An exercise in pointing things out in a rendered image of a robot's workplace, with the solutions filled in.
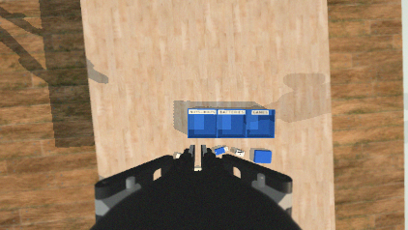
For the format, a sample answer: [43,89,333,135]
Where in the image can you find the blue rectangular block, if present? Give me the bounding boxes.
[253,150,272,163]

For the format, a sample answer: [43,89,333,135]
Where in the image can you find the blue three-compartment bin rack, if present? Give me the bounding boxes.
[188,108,276,138]

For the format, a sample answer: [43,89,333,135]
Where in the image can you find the blue usb stick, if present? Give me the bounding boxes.
[215,147,228,156]

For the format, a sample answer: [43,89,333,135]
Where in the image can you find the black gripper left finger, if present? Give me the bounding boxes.
[95,145,195,222]

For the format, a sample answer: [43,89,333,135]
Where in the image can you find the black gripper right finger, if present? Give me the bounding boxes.
[201,145,293,216]

